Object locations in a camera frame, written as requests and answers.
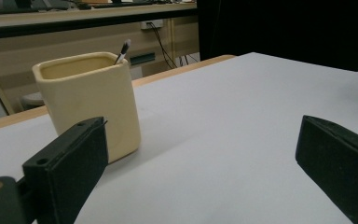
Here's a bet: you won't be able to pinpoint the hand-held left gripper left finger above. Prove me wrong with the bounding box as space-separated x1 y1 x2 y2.
21 116 109 224

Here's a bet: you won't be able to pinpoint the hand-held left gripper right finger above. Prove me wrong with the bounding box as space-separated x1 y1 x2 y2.
295 115 358 224

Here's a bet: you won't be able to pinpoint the cream square ceramic cup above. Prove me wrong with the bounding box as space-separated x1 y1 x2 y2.
31 50 143 164

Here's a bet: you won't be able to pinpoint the black pen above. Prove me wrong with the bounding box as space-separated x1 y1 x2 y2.
114 38 132 66

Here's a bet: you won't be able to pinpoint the white board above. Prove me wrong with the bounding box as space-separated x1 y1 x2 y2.
0 51 358 224

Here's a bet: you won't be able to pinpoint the light wooden desk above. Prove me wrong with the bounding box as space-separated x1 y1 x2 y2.
0 2 201 114

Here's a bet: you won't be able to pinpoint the wooden table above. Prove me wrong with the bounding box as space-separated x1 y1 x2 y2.
0 54 237 134

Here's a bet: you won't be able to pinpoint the black horizontal frame bar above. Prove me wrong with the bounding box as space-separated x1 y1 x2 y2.
0 7 199 41

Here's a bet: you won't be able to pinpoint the hanging black cables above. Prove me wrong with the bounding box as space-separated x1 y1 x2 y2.
148 21 200 70

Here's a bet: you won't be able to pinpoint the white wall socket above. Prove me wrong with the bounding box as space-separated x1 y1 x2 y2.
140 19 164 31

